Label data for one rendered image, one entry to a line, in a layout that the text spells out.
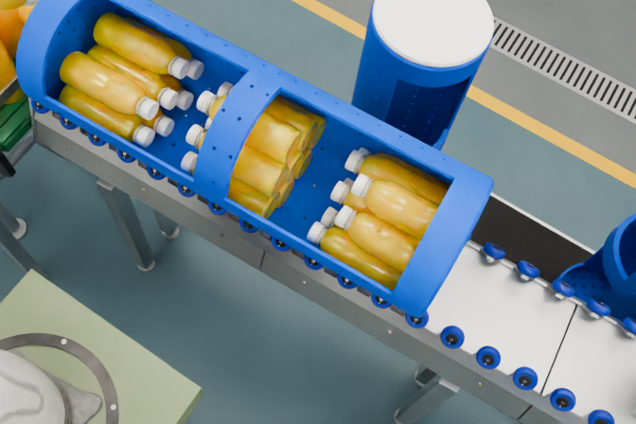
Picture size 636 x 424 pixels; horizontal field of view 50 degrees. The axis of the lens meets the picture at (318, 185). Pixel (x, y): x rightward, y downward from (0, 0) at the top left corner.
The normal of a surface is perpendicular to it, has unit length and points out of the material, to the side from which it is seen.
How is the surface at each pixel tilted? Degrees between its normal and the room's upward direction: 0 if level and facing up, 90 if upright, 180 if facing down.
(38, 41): 39
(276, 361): 0
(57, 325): 1
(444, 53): 0
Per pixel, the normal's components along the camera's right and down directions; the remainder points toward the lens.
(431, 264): -0.29, 0.20
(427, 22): 0.07, -0.45
